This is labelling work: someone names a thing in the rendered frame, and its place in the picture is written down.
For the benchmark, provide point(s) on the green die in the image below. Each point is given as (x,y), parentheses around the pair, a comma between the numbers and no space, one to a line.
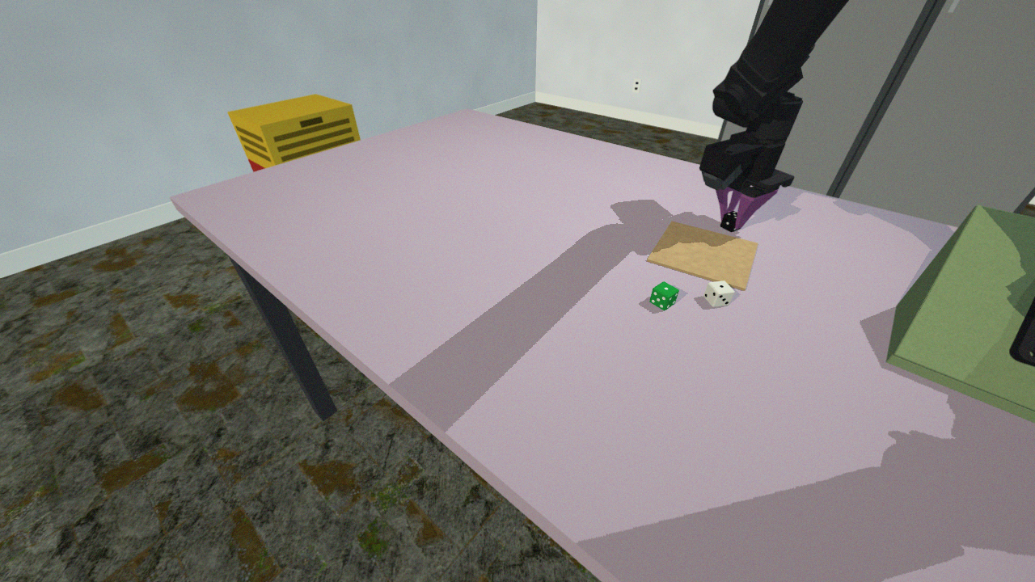
(664,295)

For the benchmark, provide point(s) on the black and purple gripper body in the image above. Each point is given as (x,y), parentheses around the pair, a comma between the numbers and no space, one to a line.
(742,184)

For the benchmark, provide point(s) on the tan square mat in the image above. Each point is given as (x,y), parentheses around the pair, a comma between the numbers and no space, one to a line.
(705,254)

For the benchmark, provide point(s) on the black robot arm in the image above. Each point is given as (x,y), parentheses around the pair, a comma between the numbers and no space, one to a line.
(775,54)

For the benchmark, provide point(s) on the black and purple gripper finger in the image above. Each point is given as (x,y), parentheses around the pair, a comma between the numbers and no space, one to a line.
(722,196)
(743,213)

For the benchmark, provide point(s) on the white die with black pips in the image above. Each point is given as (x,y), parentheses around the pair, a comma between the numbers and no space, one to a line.
(718,293)

